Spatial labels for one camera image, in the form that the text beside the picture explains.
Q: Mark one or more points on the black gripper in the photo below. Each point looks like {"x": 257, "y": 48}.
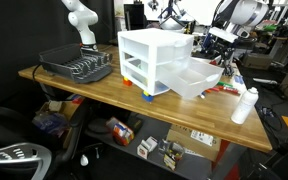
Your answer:
{"x": 225, "y": 47}

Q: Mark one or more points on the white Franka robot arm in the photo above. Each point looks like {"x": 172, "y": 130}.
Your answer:
{"x": 84, "y": 20}

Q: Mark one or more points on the flat cardboard box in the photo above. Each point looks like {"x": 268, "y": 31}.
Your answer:
{"x": 255, "y": 61}

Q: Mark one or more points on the brown cardboard box with label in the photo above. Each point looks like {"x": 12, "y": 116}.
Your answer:
{"x": 190, "y": 141}

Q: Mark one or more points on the small white and red box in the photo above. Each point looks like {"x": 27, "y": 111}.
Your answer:
{"x": 145, "y": 148}

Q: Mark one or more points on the colourful product box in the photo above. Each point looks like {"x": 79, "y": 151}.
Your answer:
{"x": 121, "y": 131}

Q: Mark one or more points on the open cardboard box of clutter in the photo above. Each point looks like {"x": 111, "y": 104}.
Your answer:
{"x": 55, "y": 108}

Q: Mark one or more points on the blue tape pieces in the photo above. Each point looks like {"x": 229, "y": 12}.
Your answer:
{"x": 239, "y": 79}

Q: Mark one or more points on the translucent white pulled-out drawer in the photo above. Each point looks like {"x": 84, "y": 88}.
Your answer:
{"x": 199, "y": 71}

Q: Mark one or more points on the green marker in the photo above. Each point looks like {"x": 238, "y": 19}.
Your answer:
{"x": 225, "y": 84}

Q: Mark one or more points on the red and white marker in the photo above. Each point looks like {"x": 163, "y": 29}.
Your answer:
{"x": 231, "y": 90}

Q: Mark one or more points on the pink marker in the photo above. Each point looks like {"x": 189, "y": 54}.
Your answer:
{"x": 212, "y": 90}

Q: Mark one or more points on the white and blue marker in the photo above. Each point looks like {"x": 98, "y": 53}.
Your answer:
{"x": 202, "y": 96}

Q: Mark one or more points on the white spray bottle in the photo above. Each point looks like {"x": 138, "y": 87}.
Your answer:
{"x": 244, "y": 106}

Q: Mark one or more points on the white plastic drawer cabinet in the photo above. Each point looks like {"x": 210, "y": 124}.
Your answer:
{"x": 150, "y": 38}

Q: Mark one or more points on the blue and yellow toy block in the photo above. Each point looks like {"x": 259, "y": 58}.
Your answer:
{"x": 147, "y": 97}

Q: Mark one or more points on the black computer monitor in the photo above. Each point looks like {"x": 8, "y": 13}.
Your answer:
{"x": 134, "y": 16}

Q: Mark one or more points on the orange toy block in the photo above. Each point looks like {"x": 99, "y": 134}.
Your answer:
{"x": 127, "y": 81}

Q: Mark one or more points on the grey lower table shelf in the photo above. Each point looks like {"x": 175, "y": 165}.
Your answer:
{"x": 154, "y": 130}

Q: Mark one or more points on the red table leg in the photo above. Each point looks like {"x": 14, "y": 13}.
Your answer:
{"x": 227, "y": 163}

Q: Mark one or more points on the clear container of small items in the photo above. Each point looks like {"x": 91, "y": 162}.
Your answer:
{"x": 172, "y": 153}

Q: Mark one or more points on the dark grey dish rack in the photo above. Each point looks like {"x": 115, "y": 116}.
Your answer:
{"x": 70, "y": 63}

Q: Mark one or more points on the small white floor object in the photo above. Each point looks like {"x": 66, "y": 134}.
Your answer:
{"x": 84, "y": 160}

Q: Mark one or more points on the blue plastic bag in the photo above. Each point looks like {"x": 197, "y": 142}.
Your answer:
{"x": 50, "y": 122}

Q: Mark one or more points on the black and grey office chair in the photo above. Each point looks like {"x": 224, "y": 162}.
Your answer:
{"x": 14, "y": 156}

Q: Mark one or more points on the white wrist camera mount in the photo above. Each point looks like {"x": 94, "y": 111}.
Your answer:
{"x": 222, "y": 34}

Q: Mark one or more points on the blue frame stand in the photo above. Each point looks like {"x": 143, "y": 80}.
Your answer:
{"x": 208, "y": 41}

